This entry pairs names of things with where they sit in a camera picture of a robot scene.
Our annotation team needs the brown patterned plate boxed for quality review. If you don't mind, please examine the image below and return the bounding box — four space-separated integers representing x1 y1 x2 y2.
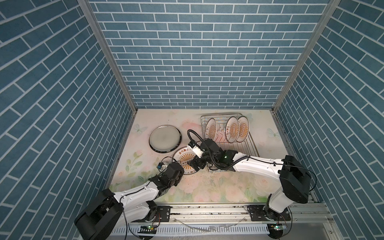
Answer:
237 116 250 143
173 147 197 175

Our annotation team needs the orange sunburst plate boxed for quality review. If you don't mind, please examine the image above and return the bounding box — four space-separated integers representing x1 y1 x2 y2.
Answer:
205 118 217 141

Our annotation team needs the plain white deep plate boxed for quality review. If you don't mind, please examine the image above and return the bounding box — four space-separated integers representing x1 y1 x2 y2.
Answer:
149 125 182 154

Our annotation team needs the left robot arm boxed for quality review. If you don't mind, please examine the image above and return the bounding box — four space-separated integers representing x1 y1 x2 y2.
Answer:
74 162 184 240

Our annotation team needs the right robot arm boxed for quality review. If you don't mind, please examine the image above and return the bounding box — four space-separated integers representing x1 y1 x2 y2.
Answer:
188 139 312 221

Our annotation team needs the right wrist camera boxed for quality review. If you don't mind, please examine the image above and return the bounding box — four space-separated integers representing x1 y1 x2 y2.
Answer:
188 145 204 158

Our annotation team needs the black corrugated cable right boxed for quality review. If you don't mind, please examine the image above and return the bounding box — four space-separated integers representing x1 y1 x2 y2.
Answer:
186 129 250 172

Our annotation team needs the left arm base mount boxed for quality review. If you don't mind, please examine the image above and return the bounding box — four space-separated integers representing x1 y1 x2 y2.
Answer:
133 206 171 223

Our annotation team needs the metal wire dish rack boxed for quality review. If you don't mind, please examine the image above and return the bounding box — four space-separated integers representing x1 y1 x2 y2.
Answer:
201 113 260 157

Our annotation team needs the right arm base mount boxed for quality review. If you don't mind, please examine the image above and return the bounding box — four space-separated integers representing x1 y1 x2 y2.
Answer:
247 205 292 222

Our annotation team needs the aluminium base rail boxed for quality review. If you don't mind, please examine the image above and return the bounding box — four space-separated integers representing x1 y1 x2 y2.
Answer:
105 203 342 240

